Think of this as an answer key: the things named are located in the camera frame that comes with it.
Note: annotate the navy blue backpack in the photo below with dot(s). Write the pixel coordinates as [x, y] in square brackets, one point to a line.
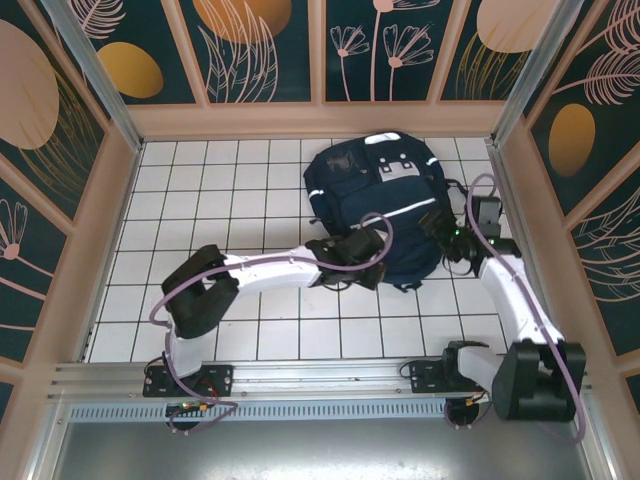
[390, 200]

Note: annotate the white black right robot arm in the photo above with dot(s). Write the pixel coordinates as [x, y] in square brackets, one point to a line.
[515, 300]

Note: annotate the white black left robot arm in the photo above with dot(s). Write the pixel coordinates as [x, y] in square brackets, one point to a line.
[275, 270]

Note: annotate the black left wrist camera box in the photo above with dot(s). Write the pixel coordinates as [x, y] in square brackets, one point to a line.
[365, 242]

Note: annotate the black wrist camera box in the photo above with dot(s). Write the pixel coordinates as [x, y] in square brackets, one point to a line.
[365, 242]
[487, 217]

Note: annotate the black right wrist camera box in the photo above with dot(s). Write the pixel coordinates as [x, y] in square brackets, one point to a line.
[487, 217]

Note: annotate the aluminium side rail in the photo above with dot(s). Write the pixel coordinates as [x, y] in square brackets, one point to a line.
[497, 160]

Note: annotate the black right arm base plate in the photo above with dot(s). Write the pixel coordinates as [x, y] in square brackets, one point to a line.
[425, 377]

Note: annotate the aluminium mounting rail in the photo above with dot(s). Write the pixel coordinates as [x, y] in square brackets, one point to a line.
[320, 380]

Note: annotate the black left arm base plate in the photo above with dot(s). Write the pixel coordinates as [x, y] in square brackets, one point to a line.
[220, 380]

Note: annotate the aluminium corner post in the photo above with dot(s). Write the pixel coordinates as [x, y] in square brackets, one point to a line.
[99, 85]
[532, 75]

